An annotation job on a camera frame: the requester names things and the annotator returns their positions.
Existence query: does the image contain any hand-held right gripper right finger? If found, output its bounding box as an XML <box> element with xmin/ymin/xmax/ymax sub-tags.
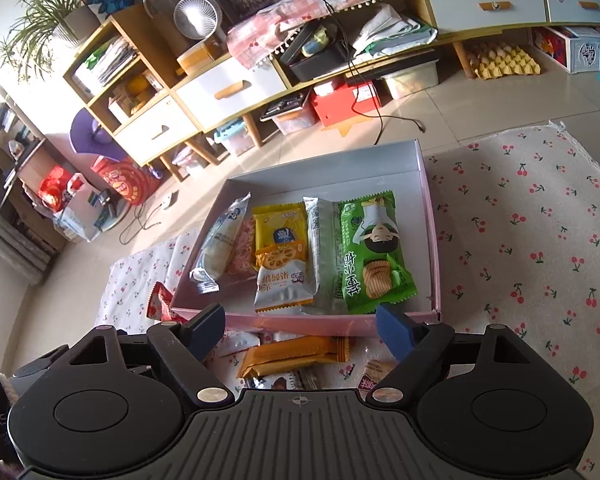
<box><xmin>367</xmin><ymin>302</ymin><xmax>531</xmax><ymax>406</ymax></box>

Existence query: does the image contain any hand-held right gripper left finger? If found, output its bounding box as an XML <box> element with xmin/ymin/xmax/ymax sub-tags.
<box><xmin>67</xmin><ymin>302</ymin><xmax>231</xmax><ymax>408</ymax></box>

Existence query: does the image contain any brown cracker packet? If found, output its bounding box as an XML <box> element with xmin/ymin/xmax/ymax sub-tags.
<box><xmin>361</xmin><ymin>357</ymin><xmax>398</xmax><ymax>392</ymax></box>

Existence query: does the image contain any green chips packet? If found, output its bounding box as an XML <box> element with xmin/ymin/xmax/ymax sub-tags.
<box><xmin>336</xmin><ymin>190</ymin><xmax>418</xmax><ymax>315</ymax></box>

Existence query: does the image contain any pink snack packet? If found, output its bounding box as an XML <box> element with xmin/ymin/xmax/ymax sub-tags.
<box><xmin>224</xmin><ymin>217</ymin><xmax>258</xmax><ymax>277</ymax></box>

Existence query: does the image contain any white bread packet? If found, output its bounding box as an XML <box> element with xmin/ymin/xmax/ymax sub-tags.
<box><xmin>190</xmin><ymin>192</ymin><xmax>251</xmax><ymax>294</ymax></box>

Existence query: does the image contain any lotus root chips packet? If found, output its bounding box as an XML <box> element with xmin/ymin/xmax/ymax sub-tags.
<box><xmin>253</xmin><ymin>242</ymin><xmax>315</xmax><ymax>315</ymax></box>

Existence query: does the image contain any orange wafer packet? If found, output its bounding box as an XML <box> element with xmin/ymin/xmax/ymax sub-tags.
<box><xmin>236</xmin><ymin>336</ymin><xmax>352</xmax><ymax>380</ymax></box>

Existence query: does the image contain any long white wafer packet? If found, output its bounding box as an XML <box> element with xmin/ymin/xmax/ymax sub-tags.
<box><xmin>302</xmin><ymin>195</ymin><xmax>348</xmax><ymax>317</ymax></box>

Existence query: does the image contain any pink cardboard box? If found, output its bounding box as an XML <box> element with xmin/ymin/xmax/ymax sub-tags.
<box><xmin>170</xmin><ymin>139</ymin><xmax>441</xmax><ymax>337</ymax></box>

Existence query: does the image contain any small white packet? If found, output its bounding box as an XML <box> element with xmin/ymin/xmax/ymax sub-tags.
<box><xmin>219</xmin><ymin>332</ymin><xmax>262</xmax><ymax>358</ymax></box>

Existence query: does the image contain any red snack packet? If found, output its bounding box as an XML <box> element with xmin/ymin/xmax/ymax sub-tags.
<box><xmin>146</xmin><ymin>281</ymin><xmax>188</xmax><ymax>322</ymax></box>

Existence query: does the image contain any cherry print cloth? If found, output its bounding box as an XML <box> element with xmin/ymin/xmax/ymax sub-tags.
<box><xmin>97</xmin><ymin>122</ymin><xmax>600</xmax><ymax>480</ymax></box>

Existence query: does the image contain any red printed bag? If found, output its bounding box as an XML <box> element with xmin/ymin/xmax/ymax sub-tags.
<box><xmin>92</xmin><ymin>157</ymin><xmax>151</xmax><ymax>206</ymax></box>

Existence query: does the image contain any white shopping bag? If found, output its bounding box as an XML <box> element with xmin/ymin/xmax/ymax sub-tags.
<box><xmin>55</xmin><ymin>175</ymin><xmax>106</xmax><ymax>243</ymax></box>

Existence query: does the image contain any blue lid storage bin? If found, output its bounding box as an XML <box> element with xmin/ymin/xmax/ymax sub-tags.
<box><xmin>215</xmin><ymin>120</ymin><xmax>256</xmax><ymax>157</ymax></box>

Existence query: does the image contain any red gift bag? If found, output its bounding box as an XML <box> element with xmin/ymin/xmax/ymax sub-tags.
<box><xmin>37</xmin><ymin>165</ymin><xmax>73</xmax><ymax>211</ymax></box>

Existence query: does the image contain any wooden side cabinet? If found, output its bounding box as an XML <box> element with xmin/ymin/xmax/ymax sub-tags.
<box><xmin>62</xmin><ymin>12</ymin><xmax>221</xmax><ymax>183</ymax></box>

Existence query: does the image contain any small clear storage bin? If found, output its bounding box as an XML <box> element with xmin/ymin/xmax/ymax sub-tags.
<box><xmin>272</xmin><ymin>107</ymin><xmax>318</xmax><ymax>135</ymax></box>

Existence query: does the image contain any purple hat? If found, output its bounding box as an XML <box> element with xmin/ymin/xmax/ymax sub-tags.
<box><xmin>70</xmin><ymin>107</ymin><xmax>126</xmax><ymax>161</ymax></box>

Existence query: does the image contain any dark wooden bookshelf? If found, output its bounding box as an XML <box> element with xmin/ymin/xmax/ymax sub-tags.
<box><xmin>0</xmin><ymin>85</ymin><xmax>66</xmax><ymax>286</ymax></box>

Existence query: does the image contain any red cardboard box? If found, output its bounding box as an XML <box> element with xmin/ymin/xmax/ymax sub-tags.
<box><xmin>311</xmin><ymin>80</ymin><xmax>383</xmax><ymax>128</ymax></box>

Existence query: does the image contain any flat black box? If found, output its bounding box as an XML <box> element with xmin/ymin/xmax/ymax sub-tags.
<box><xmin>260</xmin><ymin>95</ymin><xmax>311</xmax><ymax>121</ymax></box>

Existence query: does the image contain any large clear storage bin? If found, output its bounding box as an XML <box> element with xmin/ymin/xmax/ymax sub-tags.
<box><xmin>382</xmin><ymin>62</ymin><xmax>440</xmax><ymax>101</ymax></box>

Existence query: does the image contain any yellow storage box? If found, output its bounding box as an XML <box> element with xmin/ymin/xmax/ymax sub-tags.
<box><xmin>176</xmin><ymin>42</ymin><xmax>216</xmax><ymax>76</ymax></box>

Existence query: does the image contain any black storage box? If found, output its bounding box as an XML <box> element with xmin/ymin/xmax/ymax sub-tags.
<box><xmin>280</xmin><ymin>22</ymin><xmax>351</xmax><ymax>83</ymax></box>

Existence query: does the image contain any stack of papers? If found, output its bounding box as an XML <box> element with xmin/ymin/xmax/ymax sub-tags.
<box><xmin>75</xmin><ymin>37</ymin><xmax>138</xmax><ymax>86</ymax></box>

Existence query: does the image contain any yellow egg tray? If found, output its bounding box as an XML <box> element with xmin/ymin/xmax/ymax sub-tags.
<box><xmin>467</xmin><ymin>42</ymin><xmax>541</xmax><ymax>80</ymax></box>

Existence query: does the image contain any pink cherry tablecloth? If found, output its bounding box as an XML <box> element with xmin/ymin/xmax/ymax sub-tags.
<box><xmin>227</xmin><ymin>0</ymin><xmax>476</xmax><ymax>68</ymax></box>

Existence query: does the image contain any pile of white bags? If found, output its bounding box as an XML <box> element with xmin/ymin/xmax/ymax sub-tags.
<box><xmin>352</xmin><ymin>5</ymin><xmax>438</xmax><ymax>56</ymax></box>

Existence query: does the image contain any small white desk fan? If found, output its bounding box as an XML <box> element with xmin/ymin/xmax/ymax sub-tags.
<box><xmin>174</xmin><ymin>0</ymin><xmax>228</xmax><ymax>41</ymax></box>

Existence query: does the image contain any potted spider plant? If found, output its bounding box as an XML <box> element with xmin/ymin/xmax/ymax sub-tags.
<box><xmin>0</xmin><ymin>0</ymin><xmax>106</xmax><ymax>81</ymax></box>

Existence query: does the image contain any wooden TV cabinet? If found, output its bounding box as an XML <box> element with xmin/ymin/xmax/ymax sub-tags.
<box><xmin>172</xmin><ymin>0</ymin><xmax>600</xmax><ymax>151</ymax></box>

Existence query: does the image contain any white patterned crate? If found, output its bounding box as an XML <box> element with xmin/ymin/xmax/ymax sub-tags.
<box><xmin>532</xmin><ymin>25</ymin><xmax>600</xmax><ymax>73</ymax></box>

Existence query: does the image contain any black cable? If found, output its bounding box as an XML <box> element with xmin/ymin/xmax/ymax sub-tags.
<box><xmin>307</xmin><ymin>0</ymin><xmax>423</xmax><ymax>146</ymax></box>

